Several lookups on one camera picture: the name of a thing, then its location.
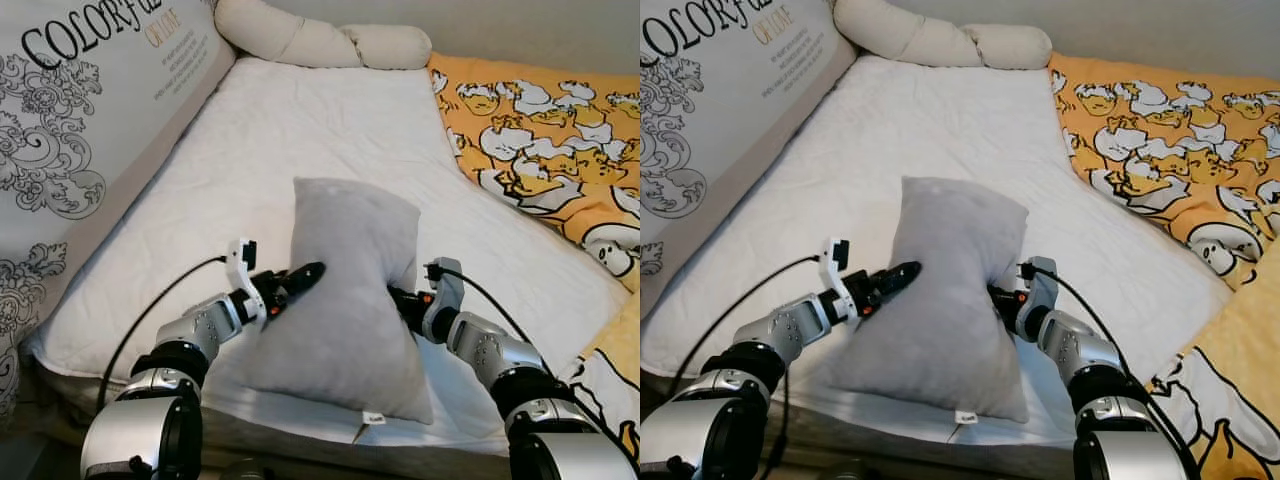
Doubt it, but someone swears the grey pillow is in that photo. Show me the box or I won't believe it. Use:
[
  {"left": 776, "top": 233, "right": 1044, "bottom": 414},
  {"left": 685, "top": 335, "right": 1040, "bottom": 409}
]
[
  {"left": 835, "top": 177, "right": 1031, "bottom": 441},
  {"left": 240, "top": 178, "right": 436, "bottom": 441}
]

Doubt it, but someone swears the yellow cartoon egg blanket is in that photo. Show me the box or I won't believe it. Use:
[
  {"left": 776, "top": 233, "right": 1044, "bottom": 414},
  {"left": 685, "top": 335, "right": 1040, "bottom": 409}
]
[
  {"left": 1048, "top": 52, "right": 1280, "bottom": 480},
  {"left": 428, "top": 52, "right": 641, "bottom": 466}
]

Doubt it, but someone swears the white quilted mattress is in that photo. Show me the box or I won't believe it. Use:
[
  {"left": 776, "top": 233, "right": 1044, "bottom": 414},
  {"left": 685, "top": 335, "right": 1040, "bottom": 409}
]
[
  {"left": 642, "top": 55, "right": 1236, "bottom": 451},
  {"left": 25, "top": 55, "right": 636, "bottom": 471}
]

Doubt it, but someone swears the small cream bolster pillow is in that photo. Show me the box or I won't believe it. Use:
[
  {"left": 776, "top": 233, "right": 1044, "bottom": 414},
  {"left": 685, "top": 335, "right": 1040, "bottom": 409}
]
[
  {"left": 345, "top": 24, "right": 434, "bottom": 71},
  {"left": 965, "top": 24, "right": 1053, "bottom": 71}
]

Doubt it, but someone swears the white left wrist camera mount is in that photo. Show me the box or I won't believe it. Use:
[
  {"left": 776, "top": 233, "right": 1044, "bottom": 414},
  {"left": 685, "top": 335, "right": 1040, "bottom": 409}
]
[
  {"left": 225, "top": 238, "right": 259, "bottom": 321},
  {"left": 818, "top": 238, "right": 851, "bottom": 311}
]

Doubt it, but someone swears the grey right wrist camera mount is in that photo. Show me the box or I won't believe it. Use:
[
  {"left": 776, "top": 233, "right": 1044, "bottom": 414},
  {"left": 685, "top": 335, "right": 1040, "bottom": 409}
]
[
  {"left": 425, "top": 258, "right": 466, "bottom": 341},
  {"left": 1020, "top": 257, "right": 1059, "bottom": 336}
]

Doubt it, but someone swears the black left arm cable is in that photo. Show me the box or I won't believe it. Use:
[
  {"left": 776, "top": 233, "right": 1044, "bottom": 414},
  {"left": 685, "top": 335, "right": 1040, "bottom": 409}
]
[
  {"left": 675, "top": 255, "right": 823, "bottom": 396},
  {"left": 97, "top": 255, "right": 231, "bottom": 413}
]

